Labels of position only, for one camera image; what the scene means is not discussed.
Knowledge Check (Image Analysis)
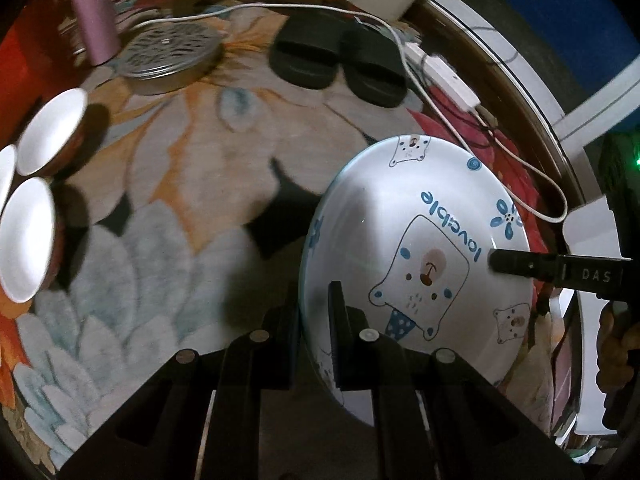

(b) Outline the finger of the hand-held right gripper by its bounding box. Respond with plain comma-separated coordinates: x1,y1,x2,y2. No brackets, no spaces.
486,247,562,287

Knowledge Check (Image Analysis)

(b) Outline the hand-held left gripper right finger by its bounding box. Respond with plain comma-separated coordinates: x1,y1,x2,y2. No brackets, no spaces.
327,281,587,480

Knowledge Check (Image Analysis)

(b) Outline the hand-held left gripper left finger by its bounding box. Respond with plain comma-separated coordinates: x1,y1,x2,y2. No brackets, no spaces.
57,291,305,480

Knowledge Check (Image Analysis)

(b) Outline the large white bear print plate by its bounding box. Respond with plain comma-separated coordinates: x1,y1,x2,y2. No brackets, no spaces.
299,135,533,428

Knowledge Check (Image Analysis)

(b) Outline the white bowl with red outside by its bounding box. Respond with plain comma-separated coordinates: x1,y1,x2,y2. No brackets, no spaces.
0,144,19,208
0,176,63,305
17,87,90,177

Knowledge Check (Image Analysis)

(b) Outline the person's right hand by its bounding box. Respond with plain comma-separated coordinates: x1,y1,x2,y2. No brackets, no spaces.
596,304,635,387

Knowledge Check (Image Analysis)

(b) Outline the white power strip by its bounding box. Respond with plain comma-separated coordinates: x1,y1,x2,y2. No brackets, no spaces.
404,42,483,113

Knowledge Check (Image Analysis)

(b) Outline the black slipper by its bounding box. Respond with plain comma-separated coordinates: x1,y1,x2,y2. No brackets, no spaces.
269,12,361,90
342,27,408,108

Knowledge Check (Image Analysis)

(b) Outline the blue cloth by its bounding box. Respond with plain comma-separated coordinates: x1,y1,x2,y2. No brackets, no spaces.
505,0,640,126

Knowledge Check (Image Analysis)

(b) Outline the round metal tin perforated lid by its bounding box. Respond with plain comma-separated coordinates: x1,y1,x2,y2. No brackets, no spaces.
119,22,224,95

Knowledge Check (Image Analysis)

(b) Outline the pink bottle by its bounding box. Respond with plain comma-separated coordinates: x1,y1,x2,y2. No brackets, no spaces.
67,0,121,66

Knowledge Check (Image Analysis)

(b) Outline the red bag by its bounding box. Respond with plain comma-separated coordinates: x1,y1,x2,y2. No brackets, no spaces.
0,20,86,126

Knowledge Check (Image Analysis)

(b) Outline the white furniture frame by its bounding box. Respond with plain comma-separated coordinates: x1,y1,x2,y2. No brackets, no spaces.
432,0,601,146

